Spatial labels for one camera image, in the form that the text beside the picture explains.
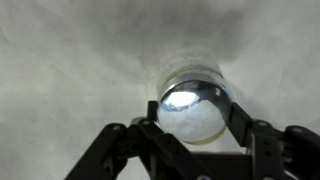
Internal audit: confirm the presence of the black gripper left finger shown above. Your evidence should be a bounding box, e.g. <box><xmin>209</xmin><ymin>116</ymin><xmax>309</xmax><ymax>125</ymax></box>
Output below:
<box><xmin>64</xmin><ymin>100</ymin><xmax>214</xmax><ymax>180</ymax></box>

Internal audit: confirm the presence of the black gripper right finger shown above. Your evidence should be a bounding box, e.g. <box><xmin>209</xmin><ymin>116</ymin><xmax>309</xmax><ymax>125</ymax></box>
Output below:
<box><xmin>226</xmin><ymin>101</ymin><xmax>320</xmax><ymax>180</ymax></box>

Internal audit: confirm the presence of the clear glass jar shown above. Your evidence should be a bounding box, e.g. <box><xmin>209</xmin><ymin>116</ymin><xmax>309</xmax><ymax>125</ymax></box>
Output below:
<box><xmin>155</xmin><ymin>63</ymin><xmax>234</xmax><ymax>146</ymax></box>

